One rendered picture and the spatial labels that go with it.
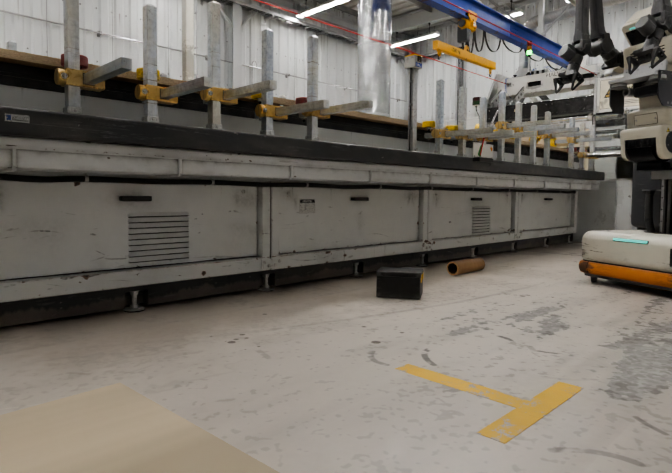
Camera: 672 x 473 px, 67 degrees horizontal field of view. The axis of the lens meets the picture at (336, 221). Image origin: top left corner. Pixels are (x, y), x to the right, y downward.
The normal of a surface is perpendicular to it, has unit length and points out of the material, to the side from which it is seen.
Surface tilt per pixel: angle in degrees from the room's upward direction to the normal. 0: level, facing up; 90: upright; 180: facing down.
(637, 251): 90
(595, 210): 90
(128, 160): 90
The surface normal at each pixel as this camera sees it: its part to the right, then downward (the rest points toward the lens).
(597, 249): -0.93, 0.01
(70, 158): 0.70, 0.04
